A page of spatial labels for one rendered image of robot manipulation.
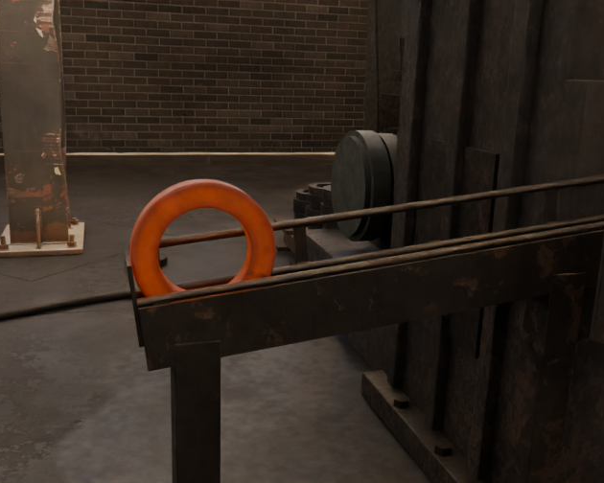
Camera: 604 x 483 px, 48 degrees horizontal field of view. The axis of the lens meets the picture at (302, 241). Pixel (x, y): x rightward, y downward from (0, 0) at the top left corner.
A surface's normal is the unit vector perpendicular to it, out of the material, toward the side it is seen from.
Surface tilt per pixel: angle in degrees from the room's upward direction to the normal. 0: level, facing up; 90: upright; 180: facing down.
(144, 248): 90
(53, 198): 90
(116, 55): 90
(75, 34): 90
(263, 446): 0
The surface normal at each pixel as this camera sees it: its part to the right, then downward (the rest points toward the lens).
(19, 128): 0.27, 0.25
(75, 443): 0.04, -0.97
